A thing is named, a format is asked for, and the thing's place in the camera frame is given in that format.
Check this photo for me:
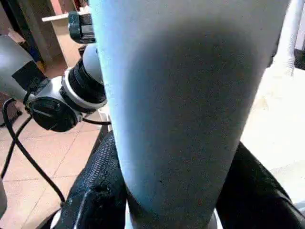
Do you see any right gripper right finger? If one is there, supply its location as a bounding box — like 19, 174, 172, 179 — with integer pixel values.
214, 141, 305, 229

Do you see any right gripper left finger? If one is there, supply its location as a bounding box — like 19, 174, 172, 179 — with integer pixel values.
48, 128, 130, 229

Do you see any white plastic table top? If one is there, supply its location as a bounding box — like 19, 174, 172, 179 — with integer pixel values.
238, 64, 305, 213

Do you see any white plastic table leg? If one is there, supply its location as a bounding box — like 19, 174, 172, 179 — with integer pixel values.
272, 0, 305, 77
88, 0, 292, 229

